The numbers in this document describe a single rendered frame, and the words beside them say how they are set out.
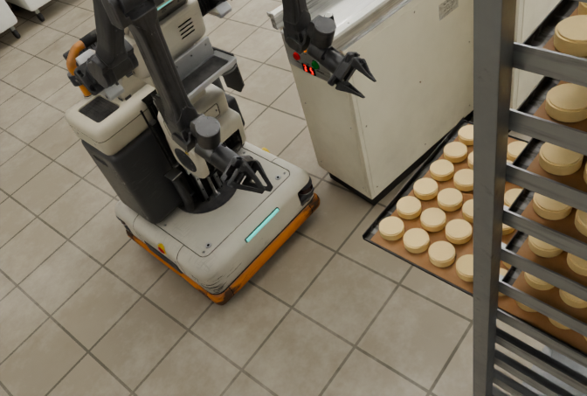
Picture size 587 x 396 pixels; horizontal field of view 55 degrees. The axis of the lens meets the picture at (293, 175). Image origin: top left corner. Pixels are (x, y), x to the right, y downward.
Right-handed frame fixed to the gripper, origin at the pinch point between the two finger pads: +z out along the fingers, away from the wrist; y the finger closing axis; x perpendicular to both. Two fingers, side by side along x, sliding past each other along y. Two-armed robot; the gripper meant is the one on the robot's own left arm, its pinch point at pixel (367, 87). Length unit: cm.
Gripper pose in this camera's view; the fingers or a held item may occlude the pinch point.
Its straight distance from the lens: 151.6
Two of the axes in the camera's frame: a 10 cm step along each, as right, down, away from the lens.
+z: 7.2, 6.4, -2.7
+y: 5.1, -7.5, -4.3
